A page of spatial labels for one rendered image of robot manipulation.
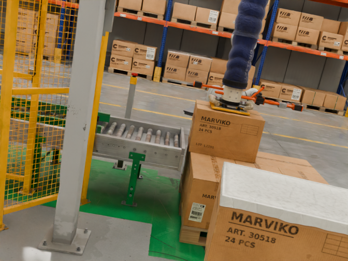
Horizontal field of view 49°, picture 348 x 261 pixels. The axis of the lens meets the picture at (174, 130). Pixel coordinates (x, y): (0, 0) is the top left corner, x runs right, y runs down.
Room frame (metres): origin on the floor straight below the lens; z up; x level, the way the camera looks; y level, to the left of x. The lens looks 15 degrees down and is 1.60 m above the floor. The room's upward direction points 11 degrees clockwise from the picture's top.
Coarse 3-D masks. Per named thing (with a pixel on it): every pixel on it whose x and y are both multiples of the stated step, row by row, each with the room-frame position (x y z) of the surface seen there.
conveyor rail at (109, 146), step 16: (16, 128) 3.04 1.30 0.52; (64, 128) 3.07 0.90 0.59; (48, 144) 3.05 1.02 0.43; (96, 144) 3.07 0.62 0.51; (112, 144) 3.08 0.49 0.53; (128, 144) 3.09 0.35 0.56; (144, 144) 3.09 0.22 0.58; (160, 144) 3.13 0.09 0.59; (128, 160) 3.08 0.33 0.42; (160, 160) 3.10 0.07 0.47; (176, 160) 3.10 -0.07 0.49
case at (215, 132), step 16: (208, 112) 3.25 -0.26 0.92; (224, 112) 3.28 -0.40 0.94; (256, 112) 3.57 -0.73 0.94; (192, 128) 3.34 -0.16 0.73; (208, 128) 3.26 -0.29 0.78; (224, 128) 3.26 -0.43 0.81; (240, 128) 3.26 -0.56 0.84; (256, 128) 3.26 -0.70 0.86; (192, 144) 3.25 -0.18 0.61; (208, 144) 3.26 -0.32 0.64; (224, 144) 3.26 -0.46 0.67; (240, 144) 3.26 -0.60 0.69; (256, 144) 3.27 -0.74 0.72; (240, 160) 3.26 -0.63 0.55
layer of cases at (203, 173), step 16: (192, 160) 3.04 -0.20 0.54; (208, 160) 3.12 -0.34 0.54; (224, 160) 3.20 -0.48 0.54; (256, 160) 3.38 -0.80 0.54; (272, 160) 3.48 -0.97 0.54; (288, 160) 3.58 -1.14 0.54; (304, 160) 3.68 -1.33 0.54; (192, 176) 2.73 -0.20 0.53; (208, 176) 2.75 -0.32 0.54; (304, 176) 3.19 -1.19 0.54; (320, 176) 3.27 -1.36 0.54; (192, 192) 2.66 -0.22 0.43; (208, 192) 2.66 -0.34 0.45; (192, 208) 2.66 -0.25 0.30; (208, 208) 2.67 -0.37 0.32; (192, 224) 2.66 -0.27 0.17; (208, 224) 2.67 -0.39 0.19
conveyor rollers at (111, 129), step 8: (104, 128) 3.49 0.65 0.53; (112, 128) 3.49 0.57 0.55; (120, 128) 3.53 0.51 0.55; (120, 136) 3.32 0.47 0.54; (128, 136) 3.33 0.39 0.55; (136, 136) 3.41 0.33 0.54; (160, 136) 3.55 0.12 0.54; (168, 136) 3.58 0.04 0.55; (176, 136) 3.63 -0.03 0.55; (168, 144) 3.33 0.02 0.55; (176, 144) 3.36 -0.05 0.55
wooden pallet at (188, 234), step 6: (180, 180) 3.63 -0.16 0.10; (180, 186) 3.55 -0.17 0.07; (180, 192) 3.56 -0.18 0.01; (180, 204) 3.15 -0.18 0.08; (180, 210) 3.08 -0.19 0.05; (186, 228) 2.66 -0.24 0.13; (192, 228) 2.66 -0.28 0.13; (198, 228) 2.66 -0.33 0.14; (180, 234) 2.68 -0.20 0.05; (186, 234) 2.66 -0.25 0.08; (192, 234) 2.66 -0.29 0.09; (198, 234) 2.66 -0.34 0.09; (180, 240) 2.66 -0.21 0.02; (186, 240) 2.66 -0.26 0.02; (192, 240) 2.66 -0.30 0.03; (198, 240) 2.69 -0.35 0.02; (204, 240) 2.71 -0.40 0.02
